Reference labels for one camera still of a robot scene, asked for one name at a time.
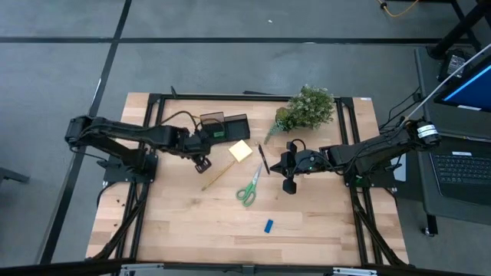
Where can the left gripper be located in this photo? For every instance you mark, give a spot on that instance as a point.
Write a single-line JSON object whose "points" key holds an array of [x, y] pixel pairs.
{"points": [[197, 145]]}

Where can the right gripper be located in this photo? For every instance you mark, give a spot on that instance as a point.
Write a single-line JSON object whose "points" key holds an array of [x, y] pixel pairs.
{"points": [[295, 165]]}

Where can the black pen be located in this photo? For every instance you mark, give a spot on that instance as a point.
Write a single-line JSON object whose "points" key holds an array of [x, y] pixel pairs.
{"points": [[264, 159]]}

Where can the green eraser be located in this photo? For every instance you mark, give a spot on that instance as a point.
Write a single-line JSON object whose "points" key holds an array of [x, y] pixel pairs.
{"points": [[219, 134]]}

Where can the yellow pencil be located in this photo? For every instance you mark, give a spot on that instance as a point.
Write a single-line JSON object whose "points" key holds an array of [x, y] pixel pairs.
{"points": [[218, 175]]}

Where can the black mesh desk organizer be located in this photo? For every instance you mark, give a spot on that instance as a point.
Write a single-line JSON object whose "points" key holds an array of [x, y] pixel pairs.
{"points": [[236, 128]]}

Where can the yellow sticky note pad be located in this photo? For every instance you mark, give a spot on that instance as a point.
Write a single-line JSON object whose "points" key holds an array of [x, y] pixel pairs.
{"points": [[241, 150]]}

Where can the blue eraser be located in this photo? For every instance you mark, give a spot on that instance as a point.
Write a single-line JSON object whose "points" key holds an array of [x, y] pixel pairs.
{"points": [[269, 225]]}

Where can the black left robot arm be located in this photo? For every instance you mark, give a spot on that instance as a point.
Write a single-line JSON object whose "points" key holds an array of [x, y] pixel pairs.
{"points": [[134, 132]]}

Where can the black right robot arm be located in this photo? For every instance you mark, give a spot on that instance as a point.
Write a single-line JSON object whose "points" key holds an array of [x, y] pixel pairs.
{"points": [[376, 149]]}

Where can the trailing succulent potted plant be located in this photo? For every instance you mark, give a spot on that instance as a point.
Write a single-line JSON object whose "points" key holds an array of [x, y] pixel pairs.
{"points": [[284, 117]]}

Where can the bushy green potted plant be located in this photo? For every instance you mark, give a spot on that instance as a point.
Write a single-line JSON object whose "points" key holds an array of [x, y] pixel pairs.
{"points": [[310, 107]]}

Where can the white paper sheet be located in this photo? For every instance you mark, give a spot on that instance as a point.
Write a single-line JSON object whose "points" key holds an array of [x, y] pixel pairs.
{"points": [[401, 174]]}

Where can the thin white rod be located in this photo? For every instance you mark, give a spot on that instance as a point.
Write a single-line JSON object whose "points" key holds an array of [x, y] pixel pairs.
{"points": [[426, 106]]}

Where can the grey equipment cart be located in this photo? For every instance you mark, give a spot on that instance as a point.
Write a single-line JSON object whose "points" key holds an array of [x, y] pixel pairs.
{"points": [[452, 122]]}

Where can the black laptop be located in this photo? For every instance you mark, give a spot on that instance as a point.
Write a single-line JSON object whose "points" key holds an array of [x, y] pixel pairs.
{"points": [[460, 172]]}

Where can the black power adapter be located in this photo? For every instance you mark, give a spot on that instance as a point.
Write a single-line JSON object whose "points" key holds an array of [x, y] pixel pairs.
{"points": [[454, 61]]}

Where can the monitor with blue screen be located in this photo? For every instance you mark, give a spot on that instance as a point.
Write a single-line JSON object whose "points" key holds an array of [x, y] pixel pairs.
{"points": [[472, 92]]}

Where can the black stand legs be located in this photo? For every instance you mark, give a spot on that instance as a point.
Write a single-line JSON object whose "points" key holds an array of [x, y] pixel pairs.
{"points": [[460, 27]]}

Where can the black aluminium table frame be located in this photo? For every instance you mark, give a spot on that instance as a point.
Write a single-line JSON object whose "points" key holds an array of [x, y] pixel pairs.
{"points": [[199, 97]]}

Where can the silver metal bracket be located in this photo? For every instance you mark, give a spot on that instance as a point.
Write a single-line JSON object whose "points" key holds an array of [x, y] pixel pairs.
{"points": [[354, 272], [142, 270]]}

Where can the black crossbar rail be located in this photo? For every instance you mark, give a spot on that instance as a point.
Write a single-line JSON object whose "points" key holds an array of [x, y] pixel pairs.
{"points": [[57, 268]]}

